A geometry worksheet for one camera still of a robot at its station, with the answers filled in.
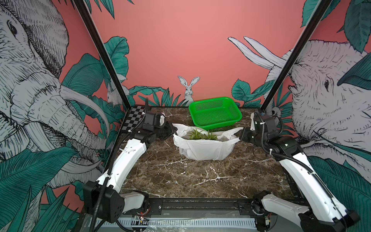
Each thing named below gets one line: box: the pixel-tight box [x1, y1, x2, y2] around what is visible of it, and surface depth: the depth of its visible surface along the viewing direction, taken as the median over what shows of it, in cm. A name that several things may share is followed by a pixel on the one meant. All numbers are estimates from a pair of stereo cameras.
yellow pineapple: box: [188, 128, 210, 140], surface depth 83 cm
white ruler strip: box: [94, 218, 257, 228], surface depth 71 cm
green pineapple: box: [202, 130, 218, 141], surface depth 82 cm
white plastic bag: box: [172, 123, 244, 161], surface depth 79 cm
